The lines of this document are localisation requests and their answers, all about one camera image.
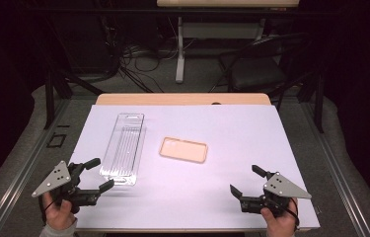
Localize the aluminium floor rail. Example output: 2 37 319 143
0 98 72 237
300 101 370 237

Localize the wooden table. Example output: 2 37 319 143
68 93 321 234

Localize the clear plastic packaging tray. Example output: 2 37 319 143
99 112 148 187

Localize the bundle of floor cables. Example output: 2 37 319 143
118 39 194 94

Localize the beige phone case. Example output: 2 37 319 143
158 136 209 165

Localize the white table board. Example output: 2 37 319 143
68 104 321 230

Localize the dark equipment cabinet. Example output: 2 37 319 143
53 12 121 76

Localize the black folding chair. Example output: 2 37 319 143
209 32 309 95

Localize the right hand-held gripper black cable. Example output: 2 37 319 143
283 197 301 229

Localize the hand-held gripper black cable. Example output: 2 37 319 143
41 197 56 225
283 197 301 229

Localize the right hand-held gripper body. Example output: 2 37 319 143
239 171 313 218

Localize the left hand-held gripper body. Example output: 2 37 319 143
31 160 102 215

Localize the left hand-held gripper black cable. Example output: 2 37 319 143
41 197 56 225

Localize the white-legged desk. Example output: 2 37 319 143
156 0 301 84

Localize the person's left hand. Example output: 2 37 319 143
41 192 77 231

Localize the black metal stand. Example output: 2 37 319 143
296 63 326 134
41 63 106 130

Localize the person's right hand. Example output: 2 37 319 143
260 197 301 236

